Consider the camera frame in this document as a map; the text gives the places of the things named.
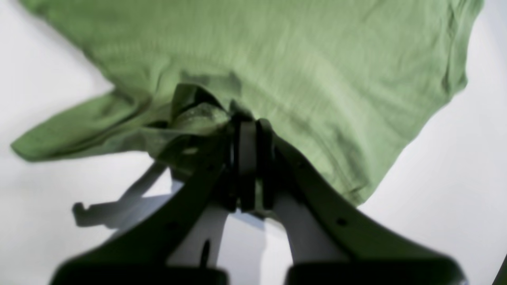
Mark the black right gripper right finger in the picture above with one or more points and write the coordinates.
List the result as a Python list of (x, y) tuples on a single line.
[(332, 242)]

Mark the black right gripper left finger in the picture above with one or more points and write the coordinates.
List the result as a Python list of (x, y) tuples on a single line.
[(179, 243)]

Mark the green T-shirt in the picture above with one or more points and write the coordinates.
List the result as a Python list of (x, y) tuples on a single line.
[(350, 83)]

